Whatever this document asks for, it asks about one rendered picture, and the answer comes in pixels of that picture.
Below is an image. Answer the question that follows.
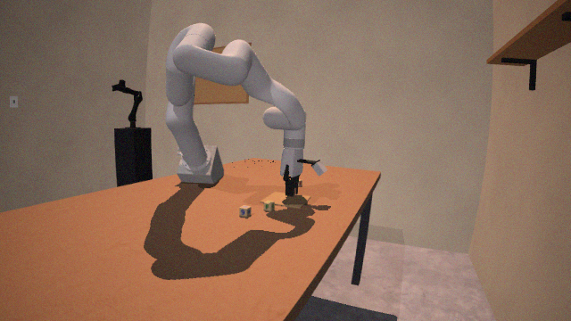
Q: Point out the orange flat mat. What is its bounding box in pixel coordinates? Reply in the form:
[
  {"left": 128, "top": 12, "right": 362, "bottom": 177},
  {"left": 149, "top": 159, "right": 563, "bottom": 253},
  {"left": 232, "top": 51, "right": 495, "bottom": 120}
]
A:
[{"left": 260, "top": 192, "right": 311, "bottom": 209}]

